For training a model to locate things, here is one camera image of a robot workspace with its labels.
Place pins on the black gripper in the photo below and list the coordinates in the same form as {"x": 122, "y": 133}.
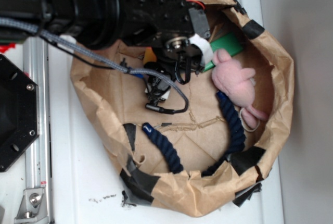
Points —
{"x": 175, "y": 30}

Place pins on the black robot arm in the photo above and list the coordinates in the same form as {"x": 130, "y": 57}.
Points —
{"x": 93, "y": 23}

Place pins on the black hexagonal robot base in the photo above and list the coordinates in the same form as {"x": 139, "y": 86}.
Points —
{"x": 18, "y": 113}

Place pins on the green sponge block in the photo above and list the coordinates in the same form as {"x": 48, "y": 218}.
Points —
{"x": 229, "y": 42}

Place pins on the yellow sponge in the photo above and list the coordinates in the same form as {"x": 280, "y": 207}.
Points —
{"x": 149, "y": 56}

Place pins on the pink plush toy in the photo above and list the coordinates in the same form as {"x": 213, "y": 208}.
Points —
{"x": 237, "y": 83}

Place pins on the brown paper bag bin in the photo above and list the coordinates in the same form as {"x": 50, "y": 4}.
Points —
{"x": 161, "y": 158}

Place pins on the white plastic tray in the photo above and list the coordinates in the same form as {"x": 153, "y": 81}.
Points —
{"x": 86, "y": 186}

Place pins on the aluminium extrusion rail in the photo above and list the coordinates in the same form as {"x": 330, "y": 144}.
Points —
{"x": 37, "y": 157}

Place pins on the metal corner bracket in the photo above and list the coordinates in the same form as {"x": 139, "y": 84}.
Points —
{"x": 33, "y": 207}

